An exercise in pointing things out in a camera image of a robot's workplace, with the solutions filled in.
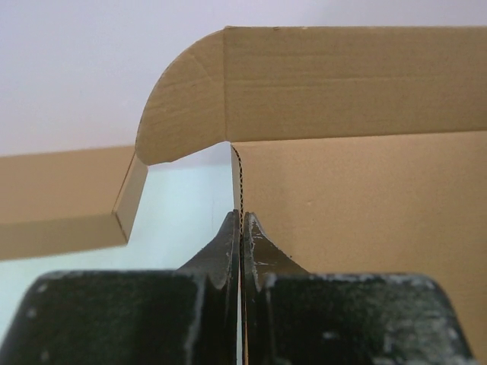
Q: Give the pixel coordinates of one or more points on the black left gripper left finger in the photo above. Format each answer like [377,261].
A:
[182,316]

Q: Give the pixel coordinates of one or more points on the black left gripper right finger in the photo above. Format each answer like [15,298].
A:
[291,316]

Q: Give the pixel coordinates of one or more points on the cardboard box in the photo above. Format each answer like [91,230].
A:
[72,201]
[359,149]

